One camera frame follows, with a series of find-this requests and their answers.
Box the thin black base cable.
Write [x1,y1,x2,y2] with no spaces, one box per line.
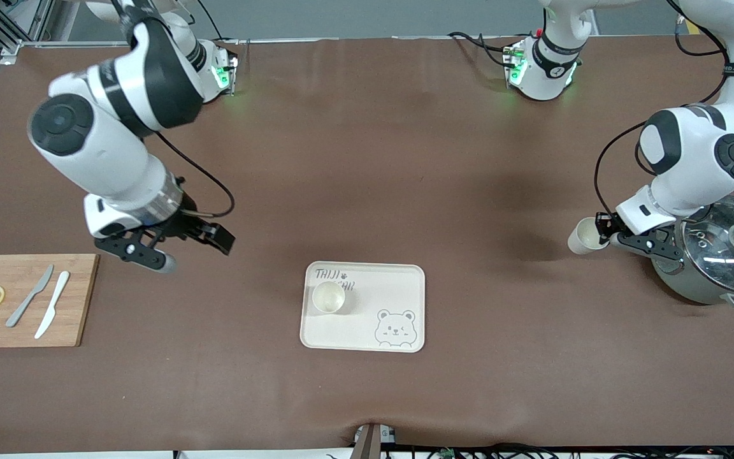
[189,0,225,42]

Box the bamboo cutting board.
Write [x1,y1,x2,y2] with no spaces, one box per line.
[0,254,100,349]

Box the white IKEA cup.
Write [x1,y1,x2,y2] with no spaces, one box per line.
[312,280,346,314]
[567,217,611,256]

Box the grey-green electric pot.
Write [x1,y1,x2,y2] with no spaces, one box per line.
[651,196,734,312]

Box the aluminium frame rail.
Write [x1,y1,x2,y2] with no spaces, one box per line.
[0,0,132,66]

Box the grey plastic knife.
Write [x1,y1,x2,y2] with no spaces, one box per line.
[6,265,55,328]

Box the metal table edge clamp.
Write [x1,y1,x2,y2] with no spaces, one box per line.
[353,423,397,459]

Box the black base cable bundle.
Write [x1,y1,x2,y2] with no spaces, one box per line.
[448,31,514,68]

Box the cream bear print tray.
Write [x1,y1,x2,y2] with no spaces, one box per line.
[299,261,426,353]

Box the white plastic knife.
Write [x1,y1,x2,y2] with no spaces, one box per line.
[34,271,71,340]

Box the glass pot lid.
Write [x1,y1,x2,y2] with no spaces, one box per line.
[681,196,734,295]

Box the brown table mat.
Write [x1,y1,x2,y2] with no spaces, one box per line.
[0,35,734,455]

